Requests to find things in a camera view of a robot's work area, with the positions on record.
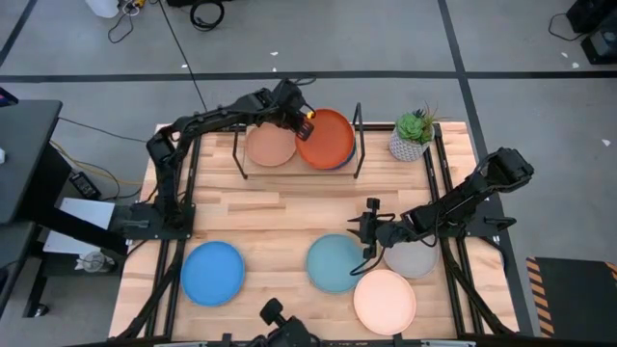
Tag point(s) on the black jointed device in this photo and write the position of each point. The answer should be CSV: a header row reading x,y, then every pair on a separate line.
x,y
287,330

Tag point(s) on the bright blue plate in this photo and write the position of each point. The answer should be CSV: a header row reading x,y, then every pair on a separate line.
x,y
213,274

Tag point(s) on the white container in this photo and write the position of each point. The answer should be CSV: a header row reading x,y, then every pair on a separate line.
x,y
102,7

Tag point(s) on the black mat with hazard stripes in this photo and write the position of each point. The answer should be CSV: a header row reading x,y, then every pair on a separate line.
x,y
578,294

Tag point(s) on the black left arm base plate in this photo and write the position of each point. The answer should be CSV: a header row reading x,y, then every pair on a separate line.
x,y
140,222

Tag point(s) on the pale peach plate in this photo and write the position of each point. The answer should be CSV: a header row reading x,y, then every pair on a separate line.
x,y
384,302

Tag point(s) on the clear plastic bottle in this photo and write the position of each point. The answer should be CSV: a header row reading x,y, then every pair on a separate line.
x,y
94,261

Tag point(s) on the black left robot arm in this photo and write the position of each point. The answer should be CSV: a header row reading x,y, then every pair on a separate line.
x,y
166,159

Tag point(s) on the black equipment box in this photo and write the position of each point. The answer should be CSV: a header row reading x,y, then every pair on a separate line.
x,y
595,14

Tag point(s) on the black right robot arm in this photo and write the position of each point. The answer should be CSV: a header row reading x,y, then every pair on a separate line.
x,y
453,207

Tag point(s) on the light teal plate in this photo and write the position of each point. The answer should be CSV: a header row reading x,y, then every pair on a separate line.
x,y
332,265

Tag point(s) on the black power adapter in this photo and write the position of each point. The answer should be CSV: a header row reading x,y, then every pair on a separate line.
x,y
86,185

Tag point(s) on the tan brown plate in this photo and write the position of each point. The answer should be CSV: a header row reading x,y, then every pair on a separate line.
x,y
270,143

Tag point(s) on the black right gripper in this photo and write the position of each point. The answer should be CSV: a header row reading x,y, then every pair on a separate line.
x,y
381,231

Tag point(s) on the orange plate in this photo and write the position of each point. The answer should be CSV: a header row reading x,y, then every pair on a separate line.
x,y
328,140

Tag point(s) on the grey plate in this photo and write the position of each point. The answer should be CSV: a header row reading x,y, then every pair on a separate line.
x,y
414,262

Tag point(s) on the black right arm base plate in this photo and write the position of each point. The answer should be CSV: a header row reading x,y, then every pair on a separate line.
x,y
494,222

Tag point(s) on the white board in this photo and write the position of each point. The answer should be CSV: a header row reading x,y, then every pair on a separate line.
x,y
82,217

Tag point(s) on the black case with grey top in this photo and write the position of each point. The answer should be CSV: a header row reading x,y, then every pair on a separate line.
x,y
602,45

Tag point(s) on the black desk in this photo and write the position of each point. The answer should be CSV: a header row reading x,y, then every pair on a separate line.
x,y
24,154

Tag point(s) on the succulent in white pot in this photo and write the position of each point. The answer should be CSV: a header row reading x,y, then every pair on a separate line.
x,y
412,137

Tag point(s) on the blue object on desk edge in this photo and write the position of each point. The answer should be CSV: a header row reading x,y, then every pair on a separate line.
x,y
6,98

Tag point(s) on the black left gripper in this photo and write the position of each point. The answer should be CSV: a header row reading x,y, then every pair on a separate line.
x,y
289,101

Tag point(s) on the black aluminium table frame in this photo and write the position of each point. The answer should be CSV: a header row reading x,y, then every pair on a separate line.
x,y
169,313

